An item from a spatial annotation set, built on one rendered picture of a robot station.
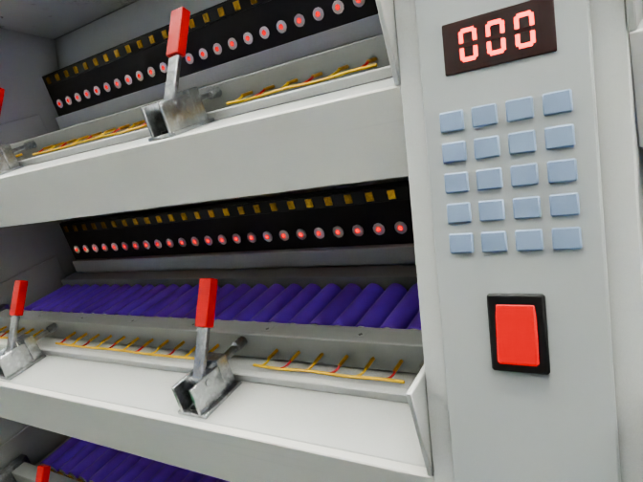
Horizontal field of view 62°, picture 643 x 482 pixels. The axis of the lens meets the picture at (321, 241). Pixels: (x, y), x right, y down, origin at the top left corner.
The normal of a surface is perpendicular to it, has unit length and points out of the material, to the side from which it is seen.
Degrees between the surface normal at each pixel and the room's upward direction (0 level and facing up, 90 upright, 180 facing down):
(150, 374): 19
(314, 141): 109
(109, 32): 90
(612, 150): 90
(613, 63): 90
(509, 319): 84
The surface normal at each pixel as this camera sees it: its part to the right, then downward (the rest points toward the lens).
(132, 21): -0.56, 0.10
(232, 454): -0.50, 0.41
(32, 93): 0.82, -0.04
